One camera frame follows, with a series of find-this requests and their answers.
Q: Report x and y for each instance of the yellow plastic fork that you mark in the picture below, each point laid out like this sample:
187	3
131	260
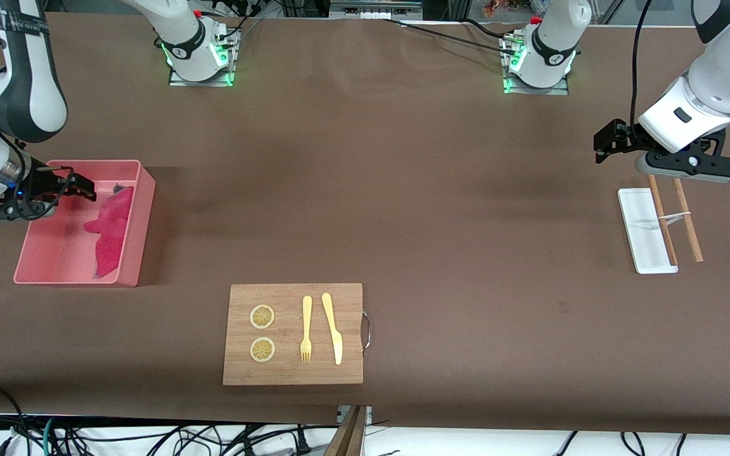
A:
307	316

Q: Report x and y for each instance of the small metal bracket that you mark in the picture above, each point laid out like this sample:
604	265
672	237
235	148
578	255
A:
342	415

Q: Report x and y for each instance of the white band on rods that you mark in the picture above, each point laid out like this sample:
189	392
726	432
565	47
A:
672	218

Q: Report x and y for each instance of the yellow plastic knife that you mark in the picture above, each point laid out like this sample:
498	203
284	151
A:
330	316

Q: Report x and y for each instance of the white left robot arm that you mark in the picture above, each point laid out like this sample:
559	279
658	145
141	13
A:
720	82

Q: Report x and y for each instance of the lemon slice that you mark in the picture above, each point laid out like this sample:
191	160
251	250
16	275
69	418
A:
262	316
262	349

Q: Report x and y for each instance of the black power plug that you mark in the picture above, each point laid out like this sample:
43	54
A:
303	445

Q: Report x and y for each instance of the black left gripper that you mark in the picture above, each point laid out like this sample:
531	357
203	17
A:
622	137

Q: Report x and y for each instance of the pink cloth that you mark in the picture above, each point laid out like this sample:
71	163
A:
111	234

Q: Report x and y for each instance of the wooden cutting board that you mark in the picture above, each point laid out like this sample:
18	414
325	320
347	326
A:
238	373

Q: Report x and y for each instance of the pink plastic bin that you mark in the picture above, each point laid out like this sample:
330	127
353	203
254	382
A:
54	253

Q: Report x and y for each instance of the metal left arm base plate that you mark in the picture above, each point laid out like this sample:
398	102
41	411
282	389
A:
517	90

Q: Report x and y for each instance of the brown wooden plank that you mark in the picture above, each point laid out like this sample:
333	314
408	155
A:
349	440

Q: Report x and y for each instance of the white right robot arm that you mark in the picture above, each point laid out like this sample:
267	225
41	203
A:
29	95

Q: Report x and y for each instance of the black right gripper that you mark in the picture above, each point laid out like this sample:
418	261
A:
40	182

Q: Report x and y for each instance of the white rectangular tray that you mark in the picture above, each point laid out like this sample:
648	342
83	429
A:
640	234

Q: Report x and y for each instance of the grey device box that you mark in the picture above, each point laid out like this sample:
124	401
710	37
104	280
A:
371	9

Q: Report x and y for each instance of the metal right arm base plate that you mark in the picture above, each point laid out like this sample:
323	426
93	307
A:
178	81

